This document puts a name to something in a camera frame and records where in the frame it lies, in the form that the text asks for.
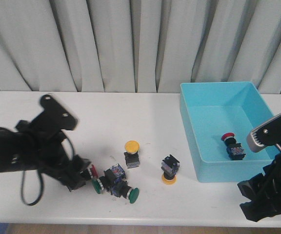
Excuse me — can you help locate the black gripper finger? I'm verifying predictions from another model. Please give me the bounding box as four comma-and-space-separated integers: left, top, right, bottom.
240, 195, 281, 222
62, 156, 91, 192
237, 173, 271, 202

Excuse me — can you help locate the red button switch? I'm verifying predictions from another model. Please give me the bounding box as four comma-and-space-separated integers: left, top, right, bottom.
80, 164, 99, 181
221, 132, 246, 160

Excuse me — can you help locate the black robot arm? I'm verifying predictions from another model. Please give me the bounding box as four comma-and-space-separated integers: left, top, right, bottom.
0, 120, 91, 191

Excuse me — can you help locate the light blue plastic box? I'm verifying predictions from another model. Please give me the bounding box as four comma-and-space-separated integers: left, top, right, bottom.
180, 82, 278, 182

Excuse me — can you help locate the grey pleated curtain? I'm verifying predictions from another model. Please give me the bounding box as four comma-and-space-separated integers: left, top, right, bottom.
0, 0, 281, 94

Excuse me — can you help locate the black camera cable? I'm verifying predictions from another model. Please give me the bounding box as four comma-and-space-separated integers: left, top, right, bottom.
20, 131, 75, 206

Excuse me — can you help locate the green button switch left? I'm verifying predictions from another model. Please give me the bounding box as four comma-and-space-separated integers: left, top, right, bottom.
92, 164, 126, 197

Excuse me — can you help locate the green button switch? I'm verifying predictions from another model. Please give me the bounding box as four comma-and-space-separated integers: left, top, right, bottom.
92, 164, 126, 197
110, 181, 140, 204

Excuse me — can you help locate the green button switch right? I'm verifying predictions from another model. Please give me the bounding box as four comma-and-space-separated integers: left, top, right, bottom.
110, 181, 140, 204

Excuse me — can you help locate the upside-down yellow button switch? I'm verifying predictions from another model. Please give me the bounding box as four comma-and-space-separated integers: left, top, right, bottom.
161, 155, 180, 185

